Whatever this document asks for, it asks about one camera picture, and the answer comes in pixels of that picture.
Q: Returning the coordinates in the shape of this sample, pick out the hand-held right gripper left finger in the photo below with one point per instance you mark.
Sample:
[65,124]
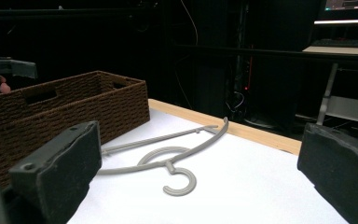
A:
[59,174]

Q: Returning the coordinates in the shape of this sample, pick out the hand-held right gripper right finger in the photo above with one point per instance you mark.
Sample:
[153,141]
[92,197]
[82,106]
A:
[338,168]

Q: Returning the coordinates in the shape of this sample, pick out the brown woven basket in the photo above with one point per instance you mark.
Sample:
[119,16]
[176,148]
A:
[74,105]

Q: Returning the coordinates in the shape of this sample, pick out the grey plastic clothes hanger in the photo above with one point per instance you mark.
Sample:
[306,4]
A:
[167,161]

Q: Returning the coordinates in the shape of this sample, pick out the black keyboard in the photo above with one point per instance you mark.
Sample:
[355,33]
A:
[343,43]

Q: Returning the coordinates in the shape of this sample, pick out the computer monitor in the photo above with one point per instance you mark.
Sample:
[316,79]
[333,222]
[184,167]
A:
[349,11]

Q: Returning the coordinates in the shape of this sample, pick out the wooden desk with metal frame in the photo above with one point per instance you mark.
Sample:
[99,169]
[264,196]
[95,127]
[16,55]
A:
[341,77]

